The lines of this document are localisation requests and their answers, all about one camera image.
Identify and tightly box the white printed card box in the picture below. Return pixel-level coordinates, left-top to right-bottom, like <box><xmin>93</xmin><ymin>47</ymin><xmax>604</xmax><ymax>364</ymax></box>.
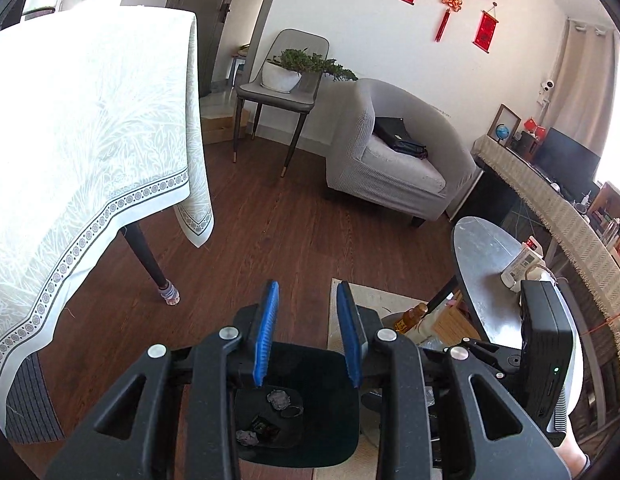
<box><xmin>500</xmin><ymin>235</ymin><xmax>544</xmax><ymax>292</ymax></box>

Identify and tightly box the black trash bin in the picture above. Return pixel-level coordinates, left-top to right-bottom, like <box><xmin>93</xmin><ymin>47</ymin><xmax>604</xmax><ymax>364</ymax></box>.
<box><xmin>233</xmin><ymin>342</ymin><xmax>360</xmax><ymax>468</ymax></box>

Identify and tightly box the grey armchair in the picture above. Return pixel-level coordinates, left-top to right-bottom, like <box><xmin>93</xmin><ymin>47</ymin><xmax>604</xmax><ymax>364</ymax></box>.
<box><xmin>326</xmin><ymin>79</ymin><xmax>476</xmax><ymax>221</ymax></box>

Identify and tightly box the beige fringed cabinet cloth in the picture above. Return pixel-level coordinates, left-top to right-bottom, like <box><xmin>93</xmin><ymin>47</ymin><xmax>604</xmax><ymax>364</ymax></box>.
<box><xmin>470</xmin><ymin>134</ymin><xmax>620</xmax><ymax>366</ymax></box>

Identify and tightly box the cardboard box on floor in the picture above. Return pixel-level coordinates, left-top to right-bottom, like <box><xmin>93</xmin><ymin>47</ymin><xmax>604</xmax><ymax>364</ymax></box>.
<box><xmin>200</xmin><ymin>105</ymin><xmax>236</xmax><ymax>145</ymax></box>

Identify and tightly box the black handbag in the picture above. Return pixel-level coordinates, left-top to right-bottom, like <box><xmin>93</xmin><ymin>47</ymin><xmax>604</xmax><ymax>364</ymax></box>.
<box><xmin>373</xmin><ymin>117</ymin><xmax>428</xmax><ymax>159</ymax></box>

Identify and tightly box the black monitor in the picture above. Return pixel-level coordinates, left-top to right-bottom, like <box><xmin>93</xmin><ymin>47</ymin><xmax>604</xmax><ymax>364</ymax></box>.
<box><xmin>532</xmin><ymin>128</ymin><xmax>601</xmax><ymax>202</ymax></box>

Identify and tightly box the small blue globe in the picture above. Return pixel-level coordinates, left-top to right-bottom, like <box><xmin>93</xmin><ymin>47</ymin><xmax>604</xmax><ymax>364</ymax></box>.
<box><xmin>494</xmin><ymin>124</ymin><xmax>511</xmax><ymax>145</ymax></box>

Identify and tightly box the potted green plant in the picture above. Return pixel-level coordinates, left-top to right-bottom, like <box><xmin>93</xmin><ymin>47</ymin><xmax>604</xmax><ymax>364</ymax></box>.
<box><xmin>261</xmin><ymin>49</ymin><xmax>357</xmax><ymax>93</ymax></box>

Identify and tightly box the framed picture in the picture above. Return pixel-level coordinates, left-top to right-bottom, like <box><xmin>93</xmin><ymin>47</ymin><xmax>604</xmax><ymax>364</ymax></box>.
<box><xmin>488</xmin><ymin>104</ymin><xmax>520</xmax><ymax>146</ymax></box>

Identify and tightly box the grey dining chair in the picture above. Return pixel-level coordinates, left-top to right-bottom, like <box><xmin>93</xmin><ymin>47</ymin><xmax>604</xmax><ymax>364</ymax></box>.
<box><xmin>233</xmin><ymin>28</ymin><xmax>329</xmax><ymax>178</ymax></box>

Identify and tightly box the patterned white tablecloth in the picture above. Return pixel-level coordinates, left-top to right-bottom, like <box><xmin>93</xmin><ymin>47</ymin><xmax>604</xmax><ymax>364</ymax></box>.
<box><xmin>0</xmin><ymin>6</ymin><xmax>214</xmax><ymax>424</ymax></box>

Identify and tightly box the beige curtain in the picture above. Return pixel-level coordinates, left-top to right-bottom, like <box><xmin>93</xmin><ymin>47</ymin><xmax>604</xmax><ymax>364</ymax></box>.
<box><xmin>541</xmin><ymin>20</ymin><xmax>620</xmax><ymax>156</ymax></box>

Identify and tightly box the black camera box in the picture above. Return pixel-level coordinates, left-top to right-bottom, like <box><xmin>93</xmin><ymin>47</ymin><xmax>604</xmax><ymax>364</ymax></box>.
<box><xmin>518</xmin><ymin>280</ymin><xmax>574</xmax><ymax>445</ymax></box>

